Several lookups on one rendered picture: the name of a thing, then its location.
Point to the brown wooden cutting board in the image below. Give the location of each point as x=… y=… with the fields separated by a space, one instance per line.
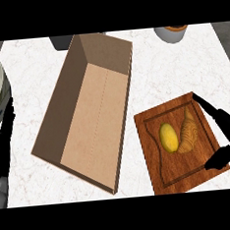
x=177 y=167

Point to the golden brown croissant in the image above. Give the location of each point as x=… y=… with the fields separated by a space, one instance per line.
x=188 y=134

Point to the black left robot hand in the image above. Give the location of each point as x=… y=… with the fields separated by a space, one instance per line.
x=6 y=129

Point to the brown cardboard box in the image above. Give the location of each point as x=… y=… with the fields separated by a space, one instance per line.
x=98 y=121

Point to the yellow oval fruit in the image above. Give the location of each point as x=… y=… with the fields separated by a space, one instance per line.
x=168 y=137

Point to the grey cup with orange rim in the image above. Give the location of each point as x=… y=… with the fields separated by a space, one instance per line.
x=171 y=33

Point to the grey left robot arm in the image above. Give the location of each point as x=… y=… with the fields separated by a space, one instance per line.
x=0 y=193

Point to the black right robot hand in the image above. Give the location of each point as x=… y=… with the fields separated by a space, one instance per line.
x=224 y=123

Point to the dark grey container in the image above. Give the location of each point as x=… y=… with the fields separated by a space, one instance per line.
x=61 y=42

